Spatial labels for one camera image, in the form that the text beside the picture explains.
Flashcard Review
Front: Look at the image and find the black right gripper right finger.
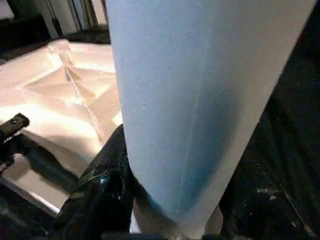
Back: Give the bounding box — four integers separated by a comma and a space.
221, 164, 320, 240

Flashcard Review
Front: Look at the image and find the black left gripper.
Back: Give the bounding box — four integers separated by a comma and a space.
0, 113, 87, 179

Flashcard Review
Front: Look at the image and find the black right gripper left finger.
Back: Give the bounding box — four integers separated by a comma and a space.
47, 123, 136, 240

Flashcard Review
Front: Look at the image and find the white plastic table leg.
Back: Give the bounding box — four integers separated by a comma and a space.
102, 0, 319, 239

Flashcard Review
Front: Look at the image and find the black work mat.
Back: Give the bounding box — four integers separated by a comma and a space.
0, 17, 320, 240

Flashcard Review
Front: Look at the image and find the grey window curtain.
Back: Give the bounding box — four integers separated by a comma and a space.
42, 0, 109, 34

